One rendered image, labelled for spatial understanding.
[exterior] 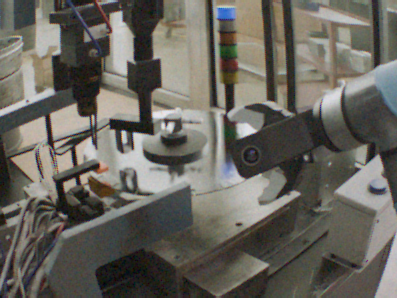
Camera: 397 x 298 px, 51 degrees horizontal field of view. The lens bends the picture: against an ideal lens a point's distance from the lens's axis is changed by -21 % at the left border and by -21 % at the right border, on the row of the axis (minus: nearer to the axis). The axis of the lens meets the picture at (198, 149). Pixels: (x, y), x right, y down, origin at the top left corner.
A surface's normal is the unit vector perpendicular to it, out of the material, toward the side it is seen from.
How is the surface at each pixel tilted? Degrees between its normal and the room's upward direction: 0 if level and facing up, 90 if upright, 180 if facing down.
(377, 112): 94
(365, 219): 90
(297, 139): 61
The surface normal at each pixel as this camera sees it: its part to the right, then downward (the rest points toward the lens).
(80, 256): 0.67, 0.29
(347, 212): -0.74, 0.31
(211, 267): -0.04, -0.90
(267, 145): -0.06, -0.06
